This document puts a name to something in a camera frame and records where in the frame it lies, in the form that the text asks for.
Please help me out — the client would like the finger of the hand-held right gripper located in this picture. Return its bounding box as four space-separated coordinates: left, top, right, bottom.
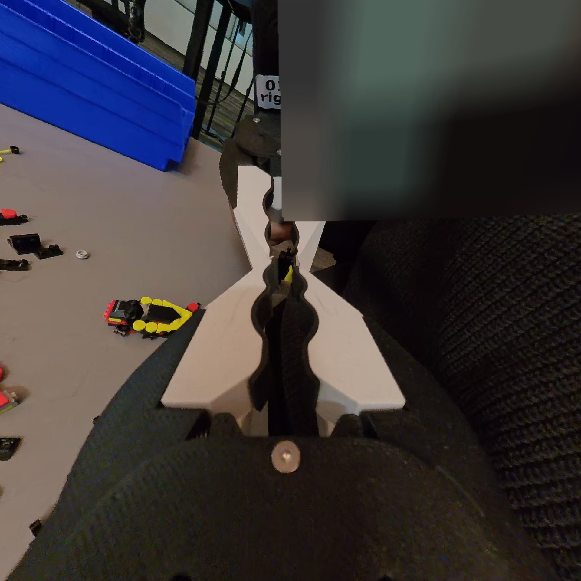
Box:
233 165 274 274
293 221 327 274

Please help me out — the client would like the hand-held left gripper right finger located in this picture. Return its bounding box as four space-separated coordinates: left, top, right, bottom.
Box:
281 267 407 437

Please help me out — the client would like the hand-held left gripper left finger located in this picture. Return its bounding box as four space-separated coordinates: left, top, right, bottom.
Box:
161 259 278 437

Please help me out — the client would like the small black yellow toy brick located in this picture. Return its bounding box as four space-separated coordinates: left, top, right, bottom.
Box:
271 247 301 297

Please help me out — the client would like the red yellow toy brick model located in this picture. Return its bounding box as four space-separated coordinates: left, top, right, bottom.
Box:
105 296 202 339

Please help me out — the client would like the blue plastic bin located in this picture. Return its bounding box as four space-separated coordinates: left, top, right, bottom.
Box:
13 0 197 103
0 7 196 130
0 59 192 172

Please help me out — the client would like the black metal table frame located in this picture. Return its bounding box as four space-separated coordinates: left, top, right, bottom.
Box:
182 0 233 139

